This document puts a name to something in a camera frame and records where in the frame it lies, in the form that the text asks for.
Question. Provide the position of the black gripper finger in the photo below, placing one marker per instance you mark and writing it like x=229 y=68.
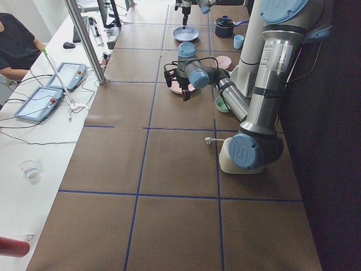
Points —
x=186 y=95
x=184 y=22

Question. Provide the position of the pink plate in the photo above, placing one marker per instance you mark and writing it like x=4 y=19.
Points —
x=178 y=90

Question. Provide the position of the blue plate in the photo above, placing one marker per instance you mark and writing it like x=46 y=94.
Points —
x=185 y=34

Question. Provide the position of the green bowl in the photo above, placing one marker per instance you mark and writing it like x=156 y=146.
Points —
x=221 y=106

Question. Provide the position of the dark blue pot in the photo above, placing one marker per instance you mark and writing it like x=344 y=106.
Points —
x=224 y=26

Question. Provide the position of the pink bowl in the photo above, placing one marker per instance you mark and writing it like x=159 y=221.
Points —
x=223 y=62

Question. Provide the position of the white toaster plug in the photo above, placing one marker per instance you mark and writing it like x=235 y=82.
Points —
x=210 y=140

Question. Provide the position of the light blue cup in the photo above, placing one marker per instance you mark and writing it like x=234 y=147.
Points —
x=238 y=41

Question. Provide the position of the white pillar with base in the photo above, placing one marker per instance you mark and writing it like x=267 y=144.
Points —
x=245 y=73

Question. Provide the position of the black monitor stand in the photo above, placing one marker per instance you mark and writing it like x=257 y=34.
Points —
x=109 y=13

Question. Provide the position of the black keyboard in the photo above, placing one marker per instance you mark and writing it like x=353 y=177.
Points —
x=76 y=36

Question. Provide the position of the upper teach pendant tablet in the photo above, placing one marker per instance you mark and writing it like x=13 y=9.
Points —
x=71 y=74

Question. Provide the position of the teach pendant tablet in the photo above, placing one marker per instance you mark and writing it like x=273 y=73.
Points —
x=71 y=74
x=40 y=104

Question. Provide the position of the black computer mouse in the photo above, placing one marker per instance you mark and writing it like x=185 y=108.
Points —
x=69 y=45

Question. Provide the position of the stick with green tip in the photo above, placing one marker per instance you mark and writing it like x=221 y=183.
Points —
x=72 y=106

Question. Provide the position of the lower teach pendant tablet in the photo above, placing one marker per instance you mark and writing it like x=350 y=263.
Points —
x=40 y=104

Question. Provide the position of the person in black shirt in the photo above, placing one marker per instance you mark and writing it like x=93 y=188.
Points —
x=19 y=48

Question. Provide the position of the paper cup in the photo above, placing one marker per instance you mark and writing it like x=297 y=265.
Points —
x=30 y=171

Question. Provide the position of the red cylinder bottle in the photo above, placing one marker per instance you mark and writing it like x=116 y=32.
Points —
x=13 y=247

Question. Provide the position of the aluminium frame post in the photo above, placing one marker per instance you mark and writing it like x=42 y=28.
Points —
x=87 y=45

